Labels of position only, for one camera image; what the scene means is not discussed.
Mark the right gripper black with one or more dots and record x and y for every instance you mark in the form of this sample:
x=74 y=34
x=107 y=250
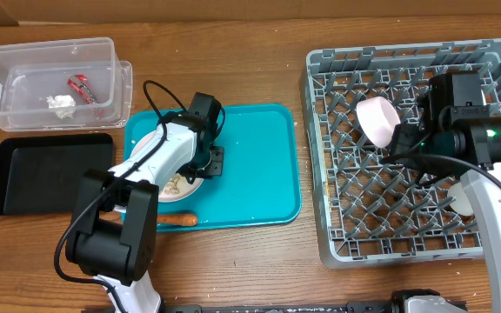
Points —
x=404 y=143

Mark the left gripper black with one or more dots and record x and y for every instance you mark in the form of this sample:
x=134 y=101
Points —
x=214 y=169

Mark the pink plate with food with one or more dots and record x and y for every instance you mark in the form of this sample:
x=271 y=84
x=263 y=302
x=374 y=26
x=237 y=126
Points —
x=177 y=188

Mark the pale green bowl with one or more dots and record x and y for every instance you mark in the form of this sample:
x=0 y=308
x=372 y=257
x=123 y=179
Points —
x=460 y=203

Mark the red wrapper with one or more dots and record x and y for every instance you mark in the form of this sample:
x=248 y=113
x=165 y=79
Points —
x=80 y=84

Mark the foil ball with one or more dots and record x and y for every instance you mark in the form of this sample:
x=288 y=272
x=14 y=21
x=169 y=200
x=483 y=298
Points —
x=65 y=105

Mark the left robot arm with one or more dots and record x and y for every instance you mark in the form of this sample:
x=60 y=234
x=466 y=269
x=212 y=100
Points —
x=112 y=234

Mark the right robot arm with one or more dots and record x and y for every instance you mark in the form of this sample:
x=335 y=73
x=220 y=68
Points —
x=461 y=138

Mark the grey dishwasher rack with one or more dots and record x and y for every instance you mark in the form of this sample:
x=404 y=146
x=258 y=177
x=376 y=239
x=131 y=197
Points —
x=370 y=213

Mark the teal plastic tray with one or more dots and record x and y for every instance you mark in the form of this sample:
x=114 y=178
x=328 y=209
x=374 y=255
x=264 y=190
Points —
x=260 y=180

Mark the orange carrot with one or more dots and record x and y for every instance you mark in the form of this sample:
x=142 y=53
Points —
x=183 y=219

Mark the clear plastic bin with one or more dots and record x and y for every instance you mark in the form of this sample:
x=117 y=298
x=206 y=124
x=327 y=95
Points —
x=31 y=72

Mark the black tray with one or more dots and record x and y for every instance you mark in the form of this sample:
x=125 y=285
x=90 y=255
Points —
x=41 y=175

